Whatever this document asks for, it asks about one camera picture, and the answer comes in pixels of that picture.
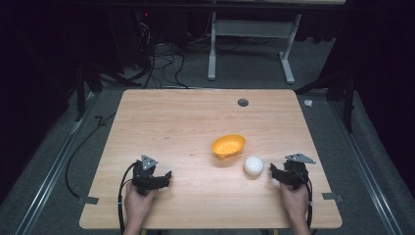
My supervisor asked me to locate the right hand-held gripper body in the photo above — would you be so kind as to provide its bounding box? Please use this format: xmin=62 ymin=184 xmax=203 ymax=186
xmin=283 ymin=153 xmax=317 ymax=191

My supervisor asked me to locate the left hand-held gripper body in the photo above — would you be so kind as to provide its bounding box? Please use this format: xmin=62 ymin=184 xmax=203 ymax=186
xmin=131 ymin=154 xmax=160 ymax=197

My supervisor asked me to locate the white round ball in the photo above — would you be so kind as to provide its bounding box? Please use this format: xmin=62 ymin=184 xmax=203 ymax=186
xmin=243 ymin=155 xmax=265 ymax=177

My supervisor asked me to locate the orange plastic bowl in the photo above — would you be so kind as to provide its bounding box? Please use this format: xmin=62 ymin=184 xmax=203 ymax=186
xmin=210 ymin=133 xmax=248 ymax=161

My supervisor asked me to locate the person's right hand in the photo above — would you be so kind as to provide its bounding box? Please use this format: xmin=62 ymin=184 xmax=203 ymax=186
xmin=279 ymin=181 xmax=309 ymax=227

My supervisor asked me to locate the person's left hand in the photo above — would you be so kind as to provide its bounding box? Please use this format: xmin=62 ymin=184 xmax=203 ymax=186
xmin=123 ymin=182 xmax=159 ymax=227

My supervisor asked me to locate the grey tape strip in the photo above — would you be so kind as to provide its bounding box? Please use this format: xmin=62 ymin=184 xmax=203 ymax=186
xmin=77 ymin=196 xmax=100 ymax=206
xmin=321 ymin=192 xmax=345 ymax=204

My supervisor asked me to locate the black metal stand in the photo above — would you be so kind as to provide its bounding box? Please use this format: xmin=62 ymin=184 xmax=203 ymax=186
xmin=295 ymin=67 xmax=356 ymax=134
xmin=72 ymin=60 xmax=143 ymax=123

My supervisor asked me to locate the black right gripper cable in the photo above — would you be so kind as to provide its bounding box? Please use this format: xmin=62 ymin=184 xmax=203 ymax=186
xmin=299 ymin=177 xmax=315 ymax=230

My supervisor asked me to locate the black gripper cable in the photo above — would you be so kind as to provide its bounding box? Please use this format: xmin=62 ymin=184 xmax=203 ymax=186
xmin=117 ymin=161 xmax=139 ymax=235
xmin=299 ymin=177 xmax=315 ymax=230

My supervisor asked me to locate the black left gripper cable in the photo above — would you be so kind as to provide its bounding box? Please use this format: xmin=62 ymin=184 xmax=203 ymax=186
xmin=117 ymin=161 xmax=139 ymax=235

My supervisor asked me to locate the silver floor rail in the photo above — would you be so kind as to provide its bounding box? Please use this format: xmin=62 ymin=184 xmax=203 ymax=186
xmin=13 ymin=92 xmax=99 ymax=235
xmin=327 ymin=99 xmax=405 ymax=235

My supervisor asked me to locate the long black floor cable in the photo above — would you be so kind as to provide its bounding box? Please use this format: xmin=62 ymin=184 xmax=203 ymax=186
xmin=64 ymin=112 xmax=117 ymax=200

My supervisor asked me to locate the bundle of black floor cables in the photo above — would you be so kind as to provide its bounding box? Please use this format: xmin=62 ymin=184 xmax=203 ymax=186
xmin=131 ymin=13 xmax=190 ymax=90

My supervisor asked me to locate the white metal desk frame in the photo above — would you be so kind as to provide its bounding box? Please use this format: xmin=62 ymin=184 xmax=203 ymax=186
xmin=207 ymin=10 xmax=303 ymax=85

